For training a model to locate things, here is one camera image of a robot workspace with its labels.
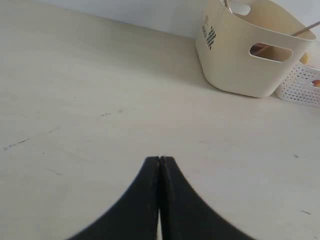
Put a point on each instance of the white perforated plastic basket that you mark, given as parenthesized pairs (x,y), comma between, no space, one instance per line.
(296,86)

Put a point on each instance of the yellow lemon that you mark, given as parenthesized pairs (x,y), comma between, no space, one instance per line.
(304,59)

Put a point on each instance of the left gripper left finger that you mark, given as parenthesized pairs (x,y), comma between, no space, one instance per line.
(135,215)

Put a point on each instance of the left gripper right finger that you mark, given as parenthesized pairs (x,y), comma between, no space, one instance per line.
(184,215)

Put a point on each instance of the wooden chopstick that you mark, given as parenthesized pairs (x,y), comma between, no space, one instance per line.
(306,29)

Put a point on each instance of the cream plastic storage bin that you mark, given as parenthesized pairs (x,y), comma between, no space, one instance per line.
(250,54)

